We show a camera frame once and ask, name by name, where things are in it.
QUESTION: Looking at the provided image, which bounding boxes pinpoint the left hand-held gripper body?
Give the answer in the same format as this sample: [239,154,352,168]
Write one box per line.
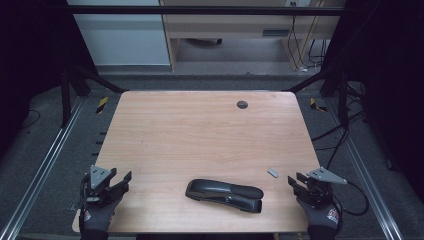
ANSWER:
[81,164,130,208]

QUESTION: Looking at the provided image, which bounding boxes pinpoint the black frame post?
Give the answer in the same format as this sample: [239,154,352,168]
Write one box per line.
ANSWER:
[337,69,350,128]
[60,64,72,128]

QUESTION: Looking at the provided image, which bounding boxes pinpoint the yellow black tape strip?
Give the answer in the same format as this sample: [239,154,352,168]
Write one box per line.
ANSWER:
[95,96,110,115]
[309,97,329,113]

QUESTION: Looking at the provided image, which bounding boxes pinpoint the white cabinet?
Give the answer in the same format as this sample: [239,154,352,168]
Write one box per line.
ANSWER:
[66,0,172,67]

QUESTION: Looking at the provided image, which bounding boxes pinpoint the black diagonal frame strut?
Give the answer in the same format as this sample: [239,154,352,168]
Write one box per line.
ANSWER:
[71,63,130,94]
[283,64,338,94]

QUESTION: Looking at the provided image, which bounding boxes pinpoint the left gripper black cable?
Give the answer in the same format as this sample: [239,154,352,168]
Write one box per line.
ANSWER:
[78,176,89,232]

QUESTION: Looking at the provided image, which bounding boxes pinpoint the black curtain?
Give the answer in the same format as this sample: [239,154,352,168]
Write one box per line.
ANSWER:
[321,0,424,204]
[0,0,98,161]

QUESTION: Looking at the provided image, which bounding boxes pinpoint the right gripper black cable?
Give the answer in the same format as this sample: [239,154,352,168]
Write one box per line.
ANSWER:
[331,180,370,233]

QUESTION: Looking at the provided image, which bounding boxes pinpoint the black floor cables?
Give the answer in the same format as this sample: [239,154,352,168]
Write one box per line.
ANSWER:
[311,79,368,171]

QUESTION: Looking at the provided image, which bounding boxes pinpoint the black horizontal frame bar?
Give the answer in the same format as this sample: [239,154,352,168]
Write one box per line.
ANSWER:
[66,4,346,17]

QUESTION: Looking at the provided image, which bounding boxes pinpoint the black stapler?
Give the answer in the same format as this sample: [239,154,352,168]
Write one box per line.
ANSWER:
[185,178,265,214]

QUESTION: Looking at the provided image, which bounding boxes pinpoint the hanging cables under desk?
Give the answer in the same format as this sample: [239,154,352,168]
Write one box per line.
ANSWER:
[287,0,330,73]

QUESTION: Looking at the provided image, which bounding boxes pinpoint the aluminium floor rail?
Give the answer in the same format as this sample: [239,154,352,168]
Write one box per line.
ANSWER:
[0,96,86,240]
[324,98,405,240]

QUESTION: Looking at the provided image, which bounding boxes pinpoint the person's left hand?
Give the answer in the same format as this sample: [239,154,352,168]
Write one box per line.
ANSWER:
[79,199,118,232]

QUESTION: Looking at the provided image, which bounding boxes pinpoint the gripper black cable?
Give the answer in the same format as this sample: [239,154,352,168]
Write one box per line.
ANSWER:
[78,176,89,232]
[331,180,370,233]

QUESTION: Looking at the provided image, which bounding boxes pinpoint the thin black floor cable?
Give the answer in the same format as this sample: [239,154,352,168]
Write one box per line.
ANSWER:
[21,109,42,130]

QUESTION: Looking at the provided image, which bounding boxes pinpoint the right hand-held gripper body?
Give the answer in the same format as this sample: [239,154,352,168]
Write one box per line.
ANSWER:
[297,166,348,208]

